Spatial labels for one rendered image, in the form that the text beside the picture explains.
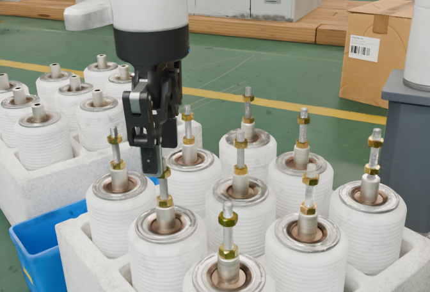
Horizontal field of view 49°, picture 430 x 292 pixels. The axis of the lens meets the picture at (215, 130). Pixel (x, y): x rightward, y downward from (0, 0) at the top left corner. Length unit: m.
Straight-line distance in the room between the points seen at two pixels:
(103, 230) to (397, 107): 0.55
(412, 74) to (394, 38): 0.68
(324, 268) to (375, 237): 0.11
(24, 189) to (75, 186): 0.09
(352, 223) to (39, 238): 0.54
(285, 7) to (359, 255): 1.99
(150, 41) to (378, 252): 0.39
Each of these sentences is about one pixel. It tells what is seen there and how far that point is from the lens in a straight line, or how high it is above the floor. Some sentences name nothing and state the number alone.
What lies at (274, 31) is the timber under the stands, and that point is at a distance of 2.49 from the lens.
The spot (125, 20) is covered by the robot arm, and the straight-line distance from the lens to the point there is 0.46.
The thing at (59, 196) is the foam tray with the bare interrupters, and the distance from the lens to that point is 0.93.
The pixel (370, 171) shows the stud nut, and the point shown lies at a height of 0.29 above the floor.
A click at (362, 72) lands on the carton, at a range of 1.66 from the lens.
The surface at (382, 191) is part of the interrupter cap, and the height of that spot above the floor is 0.25.
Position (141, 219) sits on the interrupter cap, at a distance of 0.60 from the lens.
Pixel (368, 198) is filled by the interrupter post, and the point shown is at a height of 0.26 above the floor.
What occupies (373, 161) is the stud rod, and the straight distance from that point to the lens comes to 0.63.
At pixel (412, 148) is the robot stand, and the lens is 0.94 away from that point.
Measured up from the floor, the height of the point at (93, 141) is 0.19.
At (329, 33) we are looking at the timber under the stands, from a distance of 2.41.
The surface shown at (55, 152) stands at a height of 0.20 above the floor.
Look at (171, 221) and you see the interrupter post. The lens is 0.58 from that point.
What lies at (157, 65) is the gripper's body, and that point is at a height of 0.46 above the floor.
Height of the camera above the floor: 0.59
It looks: 24 degrees down
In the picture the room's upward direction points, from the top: 1 degrees counter-clockwise
